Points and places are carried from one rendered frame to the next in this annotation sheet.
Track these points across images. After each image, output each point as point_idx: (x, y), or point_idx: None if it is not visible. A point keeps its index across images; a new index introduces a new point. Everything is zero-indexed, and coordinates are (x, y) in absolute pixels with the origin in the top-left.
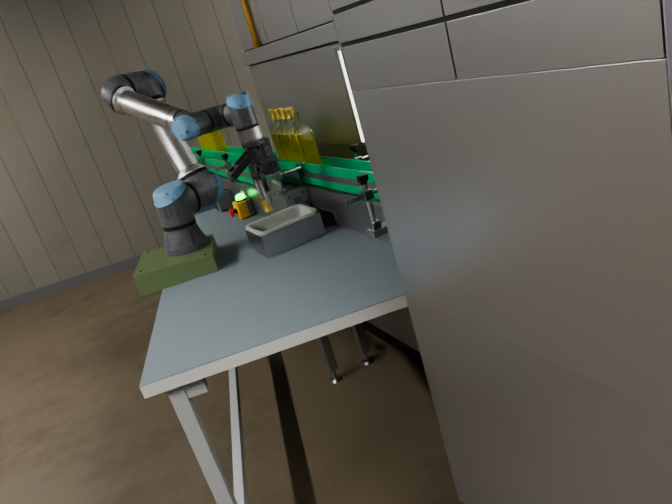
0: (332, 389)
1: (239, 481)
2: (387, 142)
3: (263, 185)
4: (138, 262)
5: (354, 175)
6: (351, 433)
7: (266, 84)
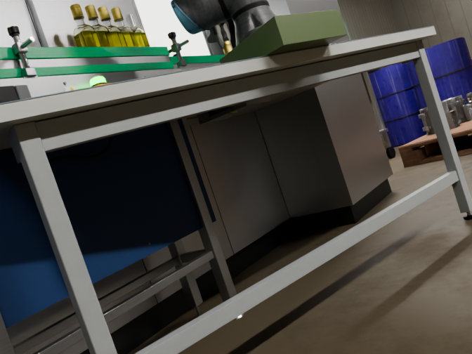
0: (256, 308)
1: (425, 185)
2: (296, 8)
3: (228, 27)
4: (306, 12)
5: (217, 58)
6: (315, 270)
7: None
